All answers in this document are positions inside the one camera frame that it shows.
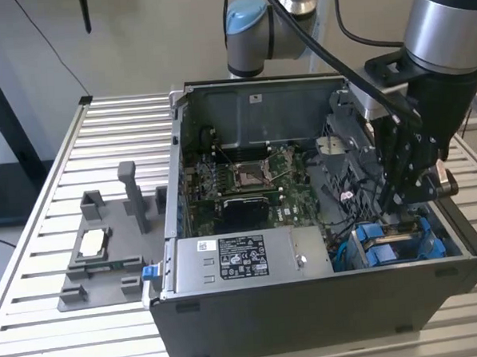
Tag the black hanging rod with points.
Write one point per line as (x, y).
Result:
(86, 14)

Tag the CPU socket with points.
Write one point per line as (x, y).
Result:
(249, 174)

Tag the green motherboard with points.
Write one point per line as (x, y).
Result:
(299, 191)

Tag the black monitor stand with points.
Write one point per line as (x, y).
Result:
(7, 190)

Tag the hard disk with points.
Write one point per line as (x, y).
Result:
(386, 252)

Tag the silver power supply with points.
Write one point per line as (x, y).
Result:
(250, 258)

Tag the silver wrist camera block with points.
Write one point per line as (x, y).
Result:
(372, 99)

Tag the grey disk bay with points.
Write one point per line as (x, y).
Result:
(341, 153)

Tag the blue case latch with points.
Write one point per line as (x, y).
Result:
(148, 271)

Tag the grey parts rack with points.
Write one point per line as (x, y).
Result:
(120, 288)

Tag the silver CPU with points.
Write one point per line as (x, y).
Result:
(94, 242)

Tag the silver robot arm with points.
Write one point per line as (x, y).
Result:
(438, 24)

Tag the black graphics card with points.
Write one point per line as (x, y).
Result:
(245, 212)

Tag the locking lever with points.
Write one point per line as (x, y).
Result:
(226, 155)

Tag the green RAM stick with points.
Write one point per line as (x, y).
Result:
(107, 266)

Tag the black PC case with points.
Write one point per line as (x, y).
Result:
(309, 314)

